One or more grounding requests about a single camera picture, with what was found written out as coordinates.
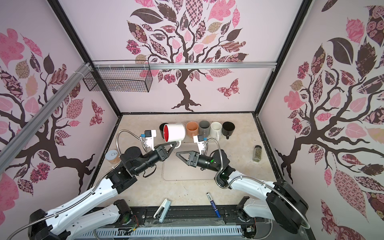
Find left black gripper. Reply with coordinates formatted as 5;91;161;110
134;141;177;176

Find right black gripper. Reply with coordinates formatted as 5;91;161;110
179;150;222;174

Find peach orange mug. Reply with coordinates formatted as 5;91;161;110
186;122;199;138

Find grey mug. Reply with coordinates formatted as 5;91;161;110
199;120;211;138

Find black mug white base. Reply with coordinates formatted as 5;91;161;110
222;122;236;140

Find translucent plastic tray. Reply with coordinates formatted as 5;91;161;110
162;143;216;181

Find white stapler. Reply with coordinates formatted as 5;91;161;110
154;199;171;223

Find orange tin can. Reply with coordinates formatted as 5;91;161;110
105;150;121;165

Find blue marker pen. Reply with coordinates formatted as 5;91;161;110
206;193;221;218

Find glass spice jar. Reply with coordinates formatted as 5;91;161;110
253;145;263;163

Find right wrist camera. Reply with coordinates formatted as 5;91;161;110
193;135;208;155

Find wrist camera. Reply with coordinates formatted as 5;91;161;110
141;130;157;153
193;135;208;155

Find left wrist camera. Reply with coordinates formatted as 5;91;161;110
141;130;157;153

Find black base frame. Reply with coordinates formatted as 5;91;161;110
55;203;316;240

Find white slotted cable duct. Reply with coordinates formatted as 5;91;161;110
76;226;243;240

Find black wire basket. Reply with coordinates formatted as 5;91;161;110
83;60;154;93

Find back aluminium rail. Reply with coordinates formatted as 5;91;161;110
94;62;277;70

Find aluminium rail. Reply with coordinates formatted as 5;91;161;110
94;62;277;70
1;63;92;173

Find left aluminium rail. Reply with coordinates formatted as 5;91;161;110
1;63;92;173

